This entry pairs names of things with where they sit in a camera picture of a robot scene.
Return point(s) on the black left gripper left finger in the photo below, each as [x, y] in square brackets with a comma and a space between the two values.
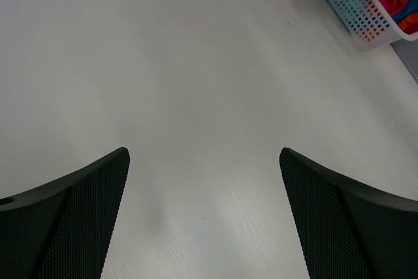
[62, 229]

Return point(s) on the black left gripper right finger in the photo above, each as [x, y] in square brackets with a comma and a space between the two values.
[348, 229]

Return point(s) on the white perforated plastic basket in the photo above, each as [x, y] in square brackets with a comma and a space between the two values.
[369, 24]

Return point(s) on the orange garment in basket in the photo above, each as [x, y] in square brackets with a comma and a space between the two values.
[409, 24]

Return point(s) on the blue garment in basket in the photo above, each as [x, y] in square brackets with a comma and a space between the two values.
[398, 17]

